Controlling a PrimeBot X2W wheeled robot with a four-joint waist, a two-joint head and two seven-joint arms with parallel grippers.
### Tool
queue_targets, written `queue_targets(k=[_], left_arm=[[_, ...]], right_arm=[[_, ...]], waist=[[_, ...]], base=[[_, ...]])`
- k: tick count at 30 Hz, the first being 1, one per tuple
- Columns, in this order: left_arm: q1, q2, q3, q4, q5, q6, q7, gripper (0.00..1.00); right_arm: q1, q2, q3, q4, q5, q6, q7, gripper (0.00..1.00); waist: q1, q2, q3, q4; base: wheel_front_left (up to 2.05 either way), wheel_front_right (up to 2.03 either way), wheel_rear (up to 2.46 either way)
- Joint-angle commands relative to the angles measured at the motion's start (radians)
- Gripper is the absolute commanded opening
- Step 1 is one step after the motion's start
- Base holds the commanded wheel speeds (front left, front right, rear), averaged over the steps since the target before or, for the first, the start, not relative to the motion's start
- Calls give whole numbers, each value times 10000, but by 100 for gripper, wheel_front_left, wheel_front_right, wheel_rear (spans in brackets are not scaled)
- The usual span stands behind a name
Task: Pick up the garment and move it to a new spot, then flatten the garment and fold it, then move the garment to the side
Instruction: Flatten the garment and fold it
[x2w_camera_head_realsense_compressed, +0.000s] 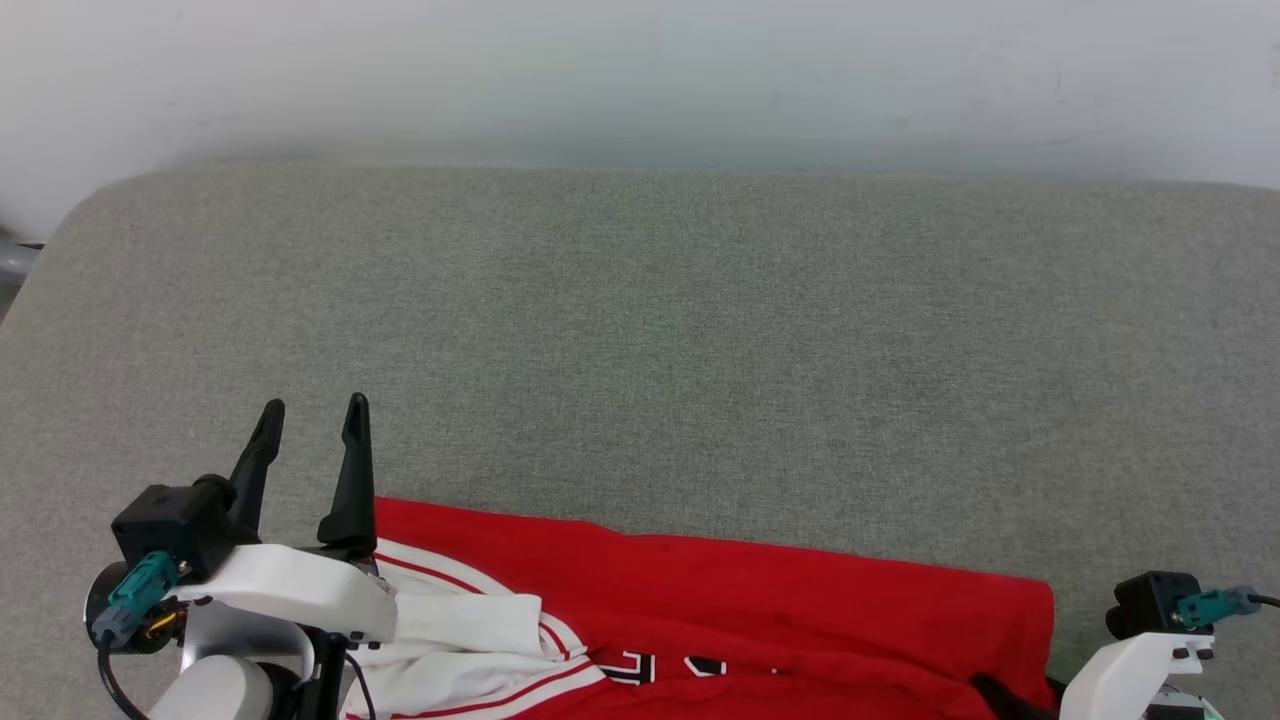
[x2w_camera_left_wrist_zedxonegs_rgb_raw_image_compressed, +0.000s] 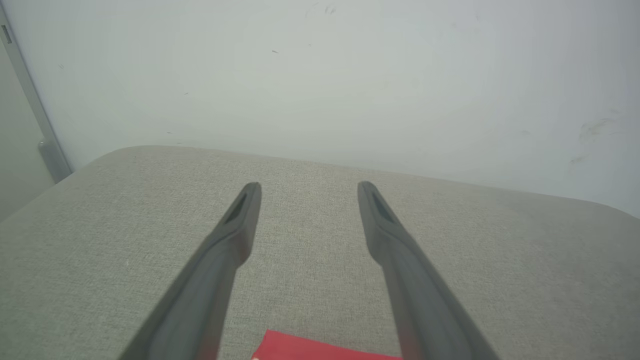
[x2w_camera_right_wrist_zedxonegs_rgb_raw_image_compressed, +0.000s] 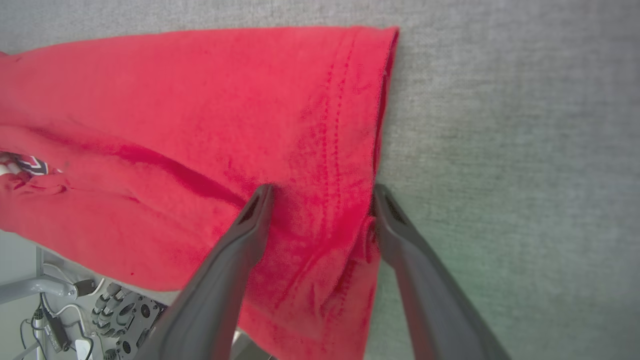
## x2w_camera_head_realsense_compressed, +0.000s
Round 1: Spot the teal plug black left cable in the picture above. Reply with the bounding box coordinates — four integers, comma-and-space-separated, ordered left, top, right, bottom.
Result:
90, 551, 193, 720

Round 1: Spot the red and white jersey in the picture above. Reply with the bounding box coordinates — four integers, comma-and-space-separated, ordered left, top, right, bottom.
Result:
340, 496, 1059, 720

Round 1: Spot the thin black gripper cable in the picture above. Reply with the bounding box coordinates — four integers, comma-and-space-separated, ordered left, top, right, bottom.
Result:
343, 650, 379, 720

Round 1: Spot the teal plug black right cable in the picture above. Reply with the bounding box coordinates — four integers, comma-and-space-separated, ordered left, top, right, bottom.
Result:
1177, 585, 1280, 630

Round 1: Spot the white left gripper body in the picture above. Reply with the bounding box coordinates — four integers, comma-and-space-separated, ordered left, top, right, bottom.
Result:
174, 543, 399, 647

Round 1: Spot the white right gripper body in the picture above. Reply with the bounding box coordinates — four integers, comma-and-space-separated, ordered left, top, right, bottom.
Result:
1058, 632, 1217, 720

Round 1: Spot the grey metal object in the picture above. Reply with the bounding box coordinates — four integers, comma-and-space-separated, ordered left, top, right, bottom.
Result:
0, 224, 45, 311

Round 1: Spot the grey fabric sofa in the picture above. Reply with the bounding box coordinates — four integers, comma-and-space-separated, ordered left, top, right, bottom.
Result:
0, 163, 1280, 720

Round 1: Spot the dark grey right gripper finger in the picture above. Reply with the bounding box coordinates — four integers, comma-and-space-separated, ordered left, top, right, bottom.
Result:
971, 673, 1065, 720

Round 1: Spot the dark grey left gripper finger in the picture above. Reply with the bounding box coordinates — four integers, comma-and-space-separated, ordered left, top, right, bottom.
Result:
317, 392, 379, 557
227, 398, 287, 547

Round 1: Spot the teal plug black cable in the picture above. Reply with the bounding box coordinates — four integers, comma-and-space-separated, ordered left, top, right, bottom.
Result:
90, 551, 193, 720
1177, 585, 1280, 630

